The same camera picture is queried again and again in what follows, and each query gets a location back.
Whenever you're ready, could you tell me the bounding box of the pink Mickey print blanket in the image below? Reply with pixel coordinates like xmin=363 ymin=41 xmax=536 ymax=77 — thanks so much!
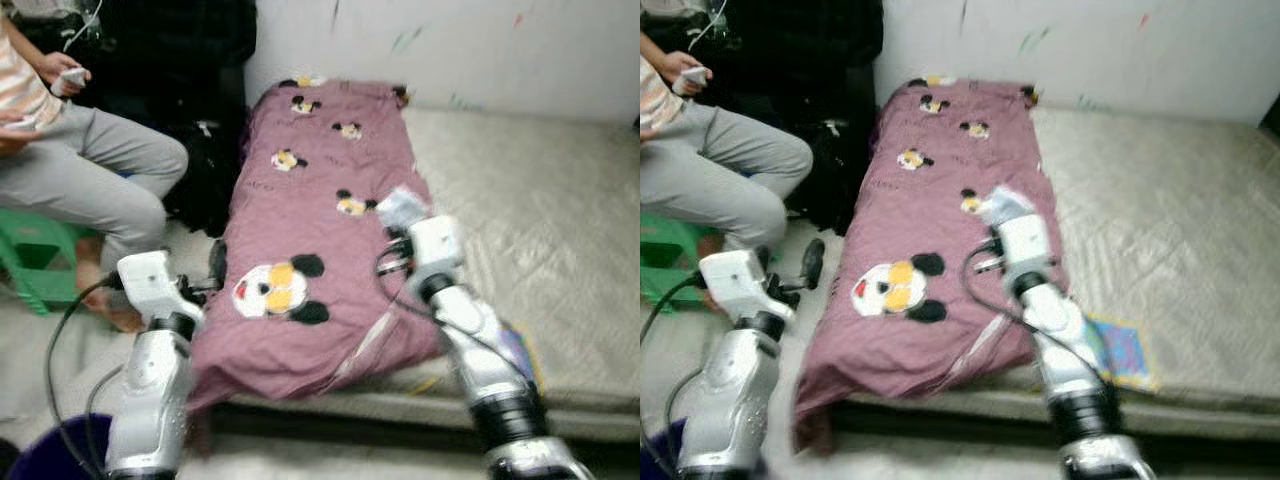
xmin=185 ymin=78 xmax=451 ymax=416
xmin=795 ymin=75 xmax=1071 ymax=451

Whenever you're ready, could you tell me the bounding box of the purple bin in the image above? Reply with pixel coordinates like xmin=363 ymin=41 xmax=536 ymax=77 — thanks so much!
xmin=640 ymin=420 xmax=701 ymax=480
xmin=5 ymin=440 xmax=111 ymax=480

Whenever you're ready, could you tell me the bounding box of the colourful children's book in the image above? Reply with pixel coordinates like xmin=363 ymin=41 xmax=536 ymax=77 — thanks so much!
xmin=500 ymin=320 xmax=547 ymax=391
xmin=1085 ymin=315 xmax=1161 ymax=393

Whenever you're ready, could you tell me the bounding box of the black bag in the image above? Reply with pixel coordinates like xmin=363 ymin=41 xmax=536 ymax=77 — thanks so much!
xmin=690 ymin=0 xmax=886 ymax=236
xmin=40 ymin=0 xmax=259 ymax=236

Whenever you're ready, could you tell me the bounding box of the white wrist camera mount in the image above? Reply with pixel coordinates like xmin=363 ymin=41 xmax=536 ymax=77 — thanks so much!
xmin=405 ymin=215 xmax=466 ymax=291
xmin=995 ymin=213 xmax=1053 ymax=286
xmin=698 ymin=250 xmax=791 ymax=323
xmin=117 ymin=250 xmax=206 ymax=326

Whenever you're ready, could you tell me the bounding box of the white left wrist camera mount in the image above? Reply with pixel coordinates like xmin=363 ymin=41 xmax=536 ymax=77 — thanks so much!
xmin=117 ymin=250 xmax=206 ymax=326
xmin=698 ymin=250 xmax=791 ymax=323

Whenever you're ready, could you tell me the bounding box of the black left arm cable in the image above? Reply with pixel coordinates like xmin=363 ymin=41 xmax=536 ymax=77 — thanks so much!
xmin=640 ymin=275 xmax=706 ymax=480
xmin=45 ymin=275 xmax=126 ymax=480

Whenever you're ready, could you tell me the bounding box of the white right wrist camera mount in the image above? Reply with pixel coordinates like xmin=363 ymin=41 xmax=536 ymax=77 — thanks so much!
xmin=405 ymin=215 xmax=466 ymax=291
xmin=995 ymin=213 xmax=1053 ymax=286

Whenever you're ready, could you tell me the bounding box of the grey quilted mattress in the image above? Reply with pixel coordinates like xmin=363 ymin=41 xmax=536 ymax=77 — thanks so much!
xmin=800 ymin=105 xmax=1280 ymax=441
xmin=185 ymin=105 xmax=641 ymax=441

